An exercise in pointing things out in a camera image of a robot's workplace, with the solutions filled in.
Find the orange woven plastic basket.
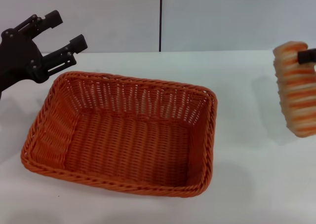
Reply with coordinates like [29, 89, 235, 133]
[20, 71, 219, 198]

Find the striped orange cream bread roll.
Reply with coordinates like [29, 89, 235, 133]
[272, 40, 316, 138]

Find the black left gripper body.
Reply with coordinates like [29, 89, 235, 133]
[0, 27, 48, 100]

